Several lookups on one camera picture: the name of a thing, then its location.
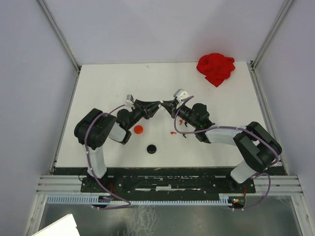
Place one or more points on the aluminium frame post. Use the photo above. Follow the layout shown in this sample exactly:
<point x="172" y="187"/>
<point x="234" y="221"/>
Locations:
<point x="275" y="27"/>
<point x="58" y="33"/>

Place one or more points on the white slotted cable duct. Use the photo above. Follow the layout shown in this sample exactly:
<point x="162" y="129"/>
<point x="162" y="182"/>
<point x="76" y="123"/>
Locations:
<point x="88" y="199"/>

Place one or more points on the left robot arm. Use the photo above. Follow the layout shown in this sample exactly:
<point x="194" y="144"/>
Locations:
<point x="96" y="127"/>

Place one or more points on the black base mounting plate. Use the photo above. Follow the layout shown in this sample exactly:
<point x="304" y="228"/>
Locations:
<point x="210" y="184"/>

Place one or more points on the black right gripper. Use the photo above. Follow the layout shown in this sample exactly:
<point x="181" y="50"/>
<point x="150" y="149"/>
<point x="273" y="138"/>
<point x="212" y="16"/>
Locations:
<point x="171" y="106"/>

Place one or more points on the black round earbud case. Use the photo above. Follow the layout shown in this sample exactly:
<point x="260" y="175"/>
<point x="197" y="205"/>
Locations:
<point x="151" y="149"/>

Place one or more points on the white paper sheet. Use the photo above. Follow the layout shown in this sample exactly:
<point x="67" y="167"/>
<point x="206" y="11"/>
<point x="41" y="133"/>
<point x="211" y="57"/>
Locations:
<point x="66" y="226"/>

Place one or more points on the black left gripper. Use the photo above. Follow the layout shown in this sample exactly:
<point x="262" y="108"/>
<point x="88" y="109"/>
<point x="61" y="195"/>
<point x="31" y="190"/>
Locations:
<point x="147" y="108"/>

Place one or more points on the aluminium front rail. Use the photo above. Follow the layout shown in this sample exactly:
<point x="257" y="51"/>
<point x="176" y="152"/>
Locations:
<point x="280" y="186"/>

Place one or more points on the white round earbud case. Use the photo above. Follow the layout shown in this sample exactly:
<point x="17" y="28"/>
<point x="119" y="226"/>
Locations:
<point x="161" y="105"/>

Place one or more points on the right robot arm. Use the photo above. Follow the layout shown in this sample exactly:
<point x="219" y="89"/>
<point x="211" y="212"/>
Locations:
<point x="257" y="147"/>

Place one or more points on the red crumpled cloth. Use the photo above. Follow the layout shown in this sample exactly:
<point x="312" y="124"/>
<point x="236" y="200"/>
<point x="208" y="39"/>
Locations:
<point x="216" y="68"/>

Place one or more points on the right aluminium frame post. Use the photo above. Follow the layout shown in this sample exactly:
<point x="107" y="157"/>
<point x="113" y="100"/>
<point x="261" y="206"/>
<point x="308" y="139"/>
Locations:
<point x="275" y="27"/>

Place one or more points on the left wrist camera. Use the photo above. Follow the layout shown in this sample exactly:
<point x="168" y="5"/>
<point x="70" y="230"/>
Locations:
<point x="129" y="98"/>

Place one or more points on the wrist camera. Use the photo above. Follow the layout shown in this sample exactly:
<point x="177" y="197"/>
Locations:
<point x="180" y="95"/>
<point x="129" y="98"/>

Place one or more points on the orange round earbud case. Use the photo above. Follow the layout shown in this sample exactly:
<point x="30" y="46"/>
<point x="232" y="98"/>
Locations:
<point x="138" y="129"/>

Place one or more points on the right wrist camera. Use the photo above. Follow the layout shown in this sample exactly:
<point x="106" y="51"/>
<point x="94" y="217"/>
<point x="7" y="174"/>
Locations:
<point x="180" y="95"/>

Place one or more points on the left aluminium frame post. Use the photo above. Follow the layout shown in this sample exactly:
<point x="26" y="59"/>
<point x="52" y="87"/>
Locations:
<point x="58" y="33"/>

